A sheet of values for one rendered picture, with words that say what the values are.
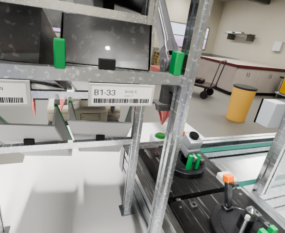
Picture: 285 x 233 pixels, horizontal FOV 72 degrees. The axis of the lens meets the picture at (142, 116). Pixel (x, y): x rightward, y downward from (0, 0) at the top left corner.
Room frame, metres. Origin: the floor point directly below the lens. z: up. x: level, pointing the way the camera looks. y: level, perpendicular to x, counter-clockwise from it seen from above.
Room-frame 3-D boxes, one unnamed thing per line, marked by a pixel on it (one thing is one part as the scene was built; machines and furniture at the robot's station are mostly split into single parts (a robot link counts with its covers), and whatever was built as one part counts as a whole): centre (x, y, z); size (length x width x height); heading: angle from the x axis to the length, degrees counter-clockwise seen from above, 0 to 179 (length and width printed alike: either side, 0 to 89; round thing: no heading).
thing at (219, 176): (0.51, -0.29, 0.97); 0.05 x 0.05 x 0.04; 23
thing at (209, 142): (0.81, -0.35, 0.91); 0.89 x 0.06 x 0.11; 113
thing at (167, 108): (0.77, -0.07, 1.07); 0.07 x 0.07 x 0.09; 23
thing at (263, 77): (7.29, -3.22, 0.46); 2.43 x 2.06 x 0.91; 113
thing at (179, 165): (0.56, -0.16, 0.98); 0.14 x 0.14 x 0.02
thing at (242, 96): (3.86, -1.90, 0.34); 0.43 x 0.43 x 0.69
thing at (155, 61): (9.36, -0.71, 0.39); 1.09 x 0.75 x 0.78; 113
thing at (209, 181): (0.56, -0.16, 0.96); 0.24 x 0.24 x 0.02; 23
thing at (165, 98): (0.77, -0.09, 1.14); 0.10 x 0.07 x 0.07; 113
